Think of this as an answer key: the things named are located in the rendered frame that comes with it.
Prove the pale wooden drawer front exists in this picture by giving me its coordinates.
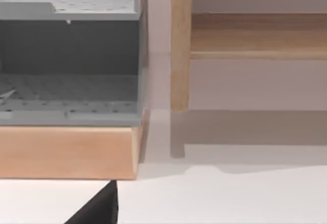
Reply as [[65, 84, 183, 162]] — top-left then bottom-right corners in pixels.
[[0, 109, 151, 181]]

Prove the open wooden shelf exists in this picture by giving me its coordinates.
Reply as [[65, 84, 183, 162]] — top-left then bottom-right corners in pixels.
[[170, 0, 327, 113]]

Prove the grey pierced drawer inside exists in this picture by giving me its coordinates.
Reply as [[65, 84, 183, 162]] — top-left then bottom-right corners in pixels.
[[0, 0, 149, 127]]

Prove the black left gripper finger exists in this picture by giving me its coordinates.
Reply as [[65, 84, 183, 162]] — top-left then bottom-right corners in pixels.
[[64, 180, 119, 224]]

